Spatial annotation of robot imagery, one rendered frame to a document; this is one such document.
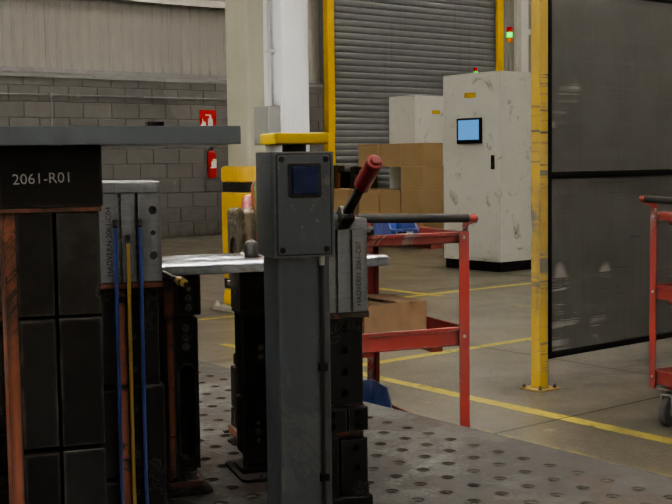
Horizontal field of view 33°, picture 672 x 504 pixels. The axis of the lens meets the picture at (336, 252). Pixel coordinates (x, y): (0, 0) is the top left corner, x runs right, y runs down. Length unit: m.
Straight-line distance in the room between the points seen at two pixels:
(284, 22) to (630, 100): 1.91
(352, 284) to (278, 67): 4.06
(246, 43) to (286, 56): 3.20
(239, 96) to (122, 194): 7.35
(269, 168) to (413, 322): 2.50
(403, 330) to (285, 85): 2.04
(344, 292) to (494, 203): 10.14
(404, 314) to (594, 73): 2.64
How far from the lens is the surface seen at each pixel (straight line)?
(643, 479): 1.61
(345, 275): 1.39
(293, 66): 5.43
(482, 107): 11.63
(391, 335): 3.57
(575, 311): 5.91
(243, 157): 8.61
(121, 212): 1.32
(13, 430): 1.17
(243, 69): 8.62
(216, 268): 1.46
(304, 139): 1.21
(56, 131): 1.12
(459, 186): 11.86
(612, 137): 6.08
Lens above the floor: 1.13
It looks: 5 degrees down
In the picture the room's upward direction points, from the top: 1 degrees counter-clockwise
